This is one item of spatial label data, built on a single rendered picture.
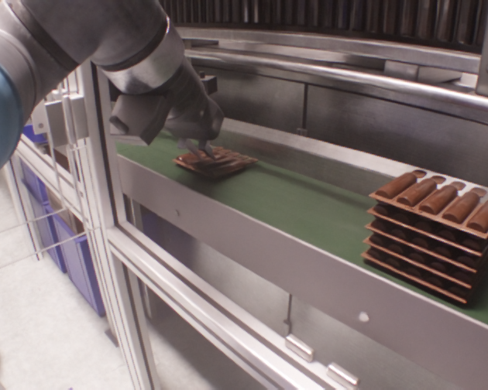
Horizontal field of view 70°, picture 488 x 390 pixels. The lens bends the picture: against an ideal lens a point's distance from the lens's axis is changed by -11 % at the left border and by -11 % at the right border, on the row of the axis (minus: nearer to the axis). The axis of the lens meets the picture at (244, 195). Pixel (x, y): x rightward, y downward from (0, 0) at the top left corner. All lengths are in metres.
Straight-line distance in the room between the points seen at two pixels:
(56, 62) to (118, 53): 0.06
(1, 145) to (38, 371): 1.07
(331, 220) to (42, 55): 0.33
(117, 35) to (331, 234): 0.29
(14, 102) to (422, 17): 0.38
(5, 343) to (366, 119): 1.22
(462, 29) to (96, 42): 0.35
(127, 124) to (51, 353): 0.97
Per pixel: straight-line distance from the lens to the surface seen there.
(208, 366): 1.15
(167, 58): 0.40
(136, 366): 0.84
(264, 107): 0.72
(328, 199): 0.49
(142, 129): 0.41
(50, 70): 0.36
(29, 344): 1.35
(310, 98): 0.65
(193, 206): 0.51
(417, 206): 0.34
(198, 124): 0.50
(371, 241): 0.37
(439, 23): 0.44
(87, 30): 0.35
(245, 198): 0.49
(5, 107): 0.22
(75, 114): 0.54
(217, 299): 0.46
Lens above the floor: 0.90
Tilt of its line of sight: 27 degrees down
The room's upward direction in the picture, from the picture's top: straight up
